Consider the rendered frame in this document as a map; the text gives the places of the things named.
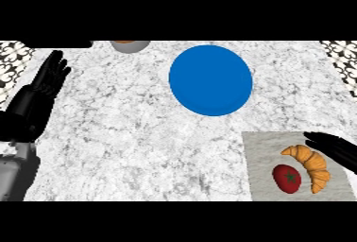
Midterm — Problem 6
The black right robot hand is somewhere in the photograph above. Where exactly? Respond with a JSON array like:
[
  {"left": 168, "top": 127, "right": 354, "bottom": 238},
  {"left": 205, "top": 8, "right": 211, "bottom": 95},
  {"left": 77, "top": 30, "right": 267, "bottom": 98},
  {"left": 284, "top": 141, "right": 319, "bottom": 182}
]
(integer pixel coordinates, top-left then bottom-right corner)
[{"left": 303, "top": 131, "right": 357, "bottom": 176}]

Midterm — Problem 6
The grey bowl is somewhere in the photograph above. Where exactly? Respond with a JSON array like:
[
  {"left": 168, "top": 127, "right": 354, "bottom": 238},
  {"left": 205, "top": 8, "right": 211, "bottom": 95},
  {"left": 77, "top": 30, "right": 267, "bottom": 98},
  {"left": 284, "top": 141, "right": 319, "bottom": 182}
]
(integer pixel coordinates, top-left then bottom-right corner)
[{"left": 109, "top": 40, "right": 152, "bottom": 54}]

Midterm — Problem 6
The black appliance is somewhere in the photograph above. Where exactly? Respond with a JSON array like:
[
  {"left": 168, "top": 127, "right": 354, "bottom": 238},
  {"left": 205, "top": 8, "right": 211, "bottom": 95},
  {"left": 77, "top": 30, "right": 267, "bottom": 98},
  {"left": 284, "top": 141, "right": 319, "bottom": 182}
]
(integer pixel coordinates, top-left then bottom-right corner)
[{"left": 19, "top": 40, "right": 93, "bottom": 49}]

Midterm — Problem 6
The red tomato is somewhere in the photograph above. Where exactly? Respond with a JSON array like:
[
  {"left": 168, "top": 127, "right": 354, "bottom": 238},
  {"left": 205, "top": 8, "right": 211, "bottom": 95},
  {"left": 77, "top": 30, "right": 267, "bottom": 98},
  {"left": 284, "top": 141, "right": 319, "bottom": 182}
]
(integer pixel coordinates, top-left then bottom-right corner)
[{"left": 272, "top": 164, "right": 303, "bottom": 195}]

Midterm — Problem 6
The golden croissant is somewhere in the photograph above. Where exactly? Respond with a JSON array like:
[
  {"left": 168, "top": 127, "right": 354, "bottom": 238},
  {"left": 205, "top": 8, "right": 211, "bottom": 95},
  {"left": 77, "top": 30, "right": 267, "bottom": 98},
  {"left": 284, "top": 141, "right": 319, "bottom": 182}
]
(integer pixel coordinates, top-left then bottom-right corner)
[{"left": 281, "top": 144, "right": 332, "bottom": 195}]

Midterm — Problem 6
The blue plate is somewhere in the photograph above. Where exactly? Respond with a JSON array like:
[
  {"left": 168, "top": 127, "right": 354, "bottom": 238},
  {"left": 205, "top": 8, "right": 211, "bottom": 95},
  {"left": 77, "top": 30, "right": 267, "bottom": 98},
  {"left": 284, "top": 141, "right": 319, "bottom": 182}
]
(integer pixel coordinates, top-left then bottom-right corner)
[{"left": 167, "top": 44, "right": 254, "bottom": 117}]

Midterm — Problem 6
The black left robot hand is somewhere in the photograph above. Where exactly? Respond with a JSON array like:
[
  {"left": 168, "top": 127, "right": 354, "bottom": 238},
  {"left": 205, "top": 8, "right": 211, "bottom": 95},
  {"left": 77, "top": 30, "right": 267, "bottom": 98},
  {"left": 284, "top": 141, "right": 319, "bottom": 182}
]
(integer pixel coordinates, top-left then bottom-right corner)
[{"left": 0, "top": 49, "right": 73, "bottom": 144}]

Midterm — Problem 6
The grey placemat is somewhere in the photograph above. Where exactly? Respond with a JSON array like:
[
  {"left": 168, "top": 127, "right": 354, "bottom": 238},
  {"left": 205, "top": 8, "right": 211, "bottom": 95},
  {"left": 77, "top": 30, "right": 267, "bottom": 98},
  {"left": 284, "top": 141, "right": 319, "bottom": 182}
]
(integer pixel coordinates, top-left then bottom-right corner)
[{"left": 241, "top": 130, "right": 357, "bottom": 202}]

